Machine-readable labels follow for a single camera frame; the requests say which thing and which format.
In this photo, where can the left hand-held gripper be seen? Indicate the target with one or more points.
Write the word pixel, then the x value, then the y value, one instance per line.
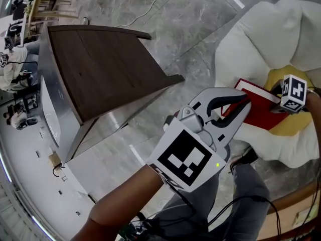
pixel 185 157

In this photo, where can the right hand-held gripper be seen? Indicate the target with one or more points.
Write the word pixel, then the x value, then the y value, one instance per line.
pixel 293 94

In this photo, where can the red book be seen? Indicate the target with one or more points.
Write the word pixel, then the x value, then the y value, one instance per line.
pixel 260 112

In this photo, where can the person's right forearm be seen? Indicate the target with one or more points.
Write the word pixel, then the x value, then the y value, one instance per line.
pixel 313 107

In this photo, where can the person's left forearm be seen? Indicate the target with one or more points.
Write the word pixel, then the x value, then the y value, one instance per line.
pixel 120 205

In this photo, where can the yellow cushion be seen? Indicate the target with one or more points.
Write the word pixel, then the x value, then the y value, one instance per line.
pixel 293 125

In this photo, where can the person's dark shoe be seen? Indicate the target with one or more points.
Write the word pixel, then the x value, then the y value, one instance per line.
pixel 244 158

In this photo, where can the white sofa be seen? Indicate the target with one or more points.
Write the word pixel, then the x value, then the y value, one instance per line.
pixel 260 44

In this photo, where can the person's grey trousers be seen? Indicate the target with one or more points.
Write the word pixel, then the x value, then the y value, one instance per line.
pixel 235 210

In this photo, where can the wooden furniture edge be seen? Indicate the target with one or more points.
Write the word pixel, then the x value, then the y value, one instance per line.
pixel 291 215

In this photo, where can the dark wooden side table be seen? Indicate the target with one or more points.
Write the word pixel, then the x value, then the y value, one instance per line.
pixel 105 69

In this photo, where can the beige small box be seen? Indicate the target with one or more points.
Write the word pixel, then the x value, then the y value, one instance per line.
pixel 54 159

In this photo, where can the light wooden chair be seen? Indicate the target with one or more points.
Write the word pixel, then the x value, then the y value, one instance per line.
pixel 42 6

